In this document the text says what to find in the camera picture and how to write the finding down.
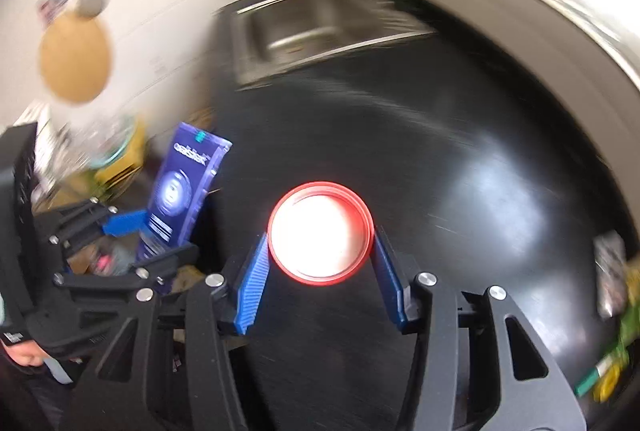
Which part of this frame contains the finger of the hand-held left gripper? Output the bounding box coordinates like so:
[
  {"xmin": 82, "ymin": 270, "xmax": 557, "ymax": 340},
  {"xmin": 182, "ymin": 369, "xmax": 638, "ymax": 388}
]
[
  {"xmin": 52, "ymin": 242, "xmax": 201, "ymax": 297},
  {"xmin": 32, "ymin": 198, "xmax": 151, "ymax": 257}
]

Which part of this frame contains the red plastic lid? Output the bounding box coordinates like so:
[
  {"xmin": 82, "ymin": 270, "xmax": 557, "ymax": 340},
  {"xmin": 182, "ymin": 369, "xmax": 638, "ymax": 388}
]
[{"xmin": 267, "ymin": 181, "xmax": 375, "ymax": 287}]

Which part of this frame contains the person's left hand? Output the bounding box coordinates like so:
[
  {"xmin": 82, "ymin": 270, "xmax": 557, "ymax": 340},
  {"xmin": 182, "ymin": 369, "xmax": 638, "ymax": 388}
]
[{"xmin": 0, "ymin": 341, "xmax": 43, "ymax": 368}]

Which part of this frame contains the stainless steel sink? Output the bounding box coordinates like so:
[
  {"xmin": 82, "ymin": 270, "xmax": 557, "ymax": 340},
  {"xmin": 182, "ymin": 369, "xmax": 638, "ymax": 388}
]
[{"xmin": 232, "ymin": 0, "xmax": 436, "ymax": 89}]

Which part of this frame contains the small green packet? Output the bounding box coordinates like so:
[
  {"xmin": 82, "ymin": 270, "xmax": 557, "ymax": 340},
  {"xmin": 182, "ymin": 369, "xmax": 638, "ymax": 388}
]
[{"xmin": 575, "ymin": 346, "xmax": 633, "ymax": 404}]

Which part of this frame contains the dark blue cardboard box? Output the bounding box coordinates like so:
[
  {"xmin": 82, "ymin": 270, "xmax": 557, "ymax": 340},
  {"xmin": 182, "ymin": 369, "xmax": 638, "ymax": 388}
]
[{"xmin": 135, "ymin": 122, "xmax": 233, "ymax": 264}]

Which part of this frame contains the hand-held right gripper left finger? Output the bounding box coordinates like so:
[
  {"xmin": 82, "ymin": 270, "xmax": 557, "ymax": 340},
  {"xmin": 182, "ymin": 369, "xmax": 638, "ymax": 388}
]
[{"xmin": 60, "ymin": 232, "xmax": 273, "ymax": 431}]

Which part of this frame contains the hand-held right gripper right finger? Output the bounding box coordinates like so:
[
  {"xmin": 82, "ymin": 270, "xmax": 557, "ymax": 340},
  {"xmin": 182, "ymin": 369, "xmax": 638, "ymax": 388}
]
[{"xmin": 372, "ymin": 225, "xmax": 588, "ymax": 431}]

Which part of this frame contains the green snack bag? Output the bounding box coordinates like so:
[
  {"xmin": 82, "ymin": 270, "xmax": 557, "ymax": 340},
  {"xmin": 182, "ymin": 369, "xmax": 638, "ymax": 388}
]
[{"xmin": 620, "ymin": 256, "xmax": 640, "ymax": 362}]

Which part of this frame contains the round wooden board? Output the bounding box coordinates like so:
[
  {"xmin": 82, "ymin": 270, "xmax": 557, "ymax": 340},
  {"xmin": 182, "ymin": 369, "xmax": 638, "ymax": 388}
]
[{"xmin": 39, "ymin": 11, "xmax": 113, "ymax": 104}]

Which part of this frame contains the grey round pad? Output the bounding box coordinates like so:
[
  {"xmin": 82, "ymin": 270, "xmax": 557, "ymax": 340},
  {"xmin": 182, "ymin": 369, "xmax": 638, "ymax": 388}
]
[{"xmin": 75, "ymin": 0, "xmax": 111, "ymax": 19}]

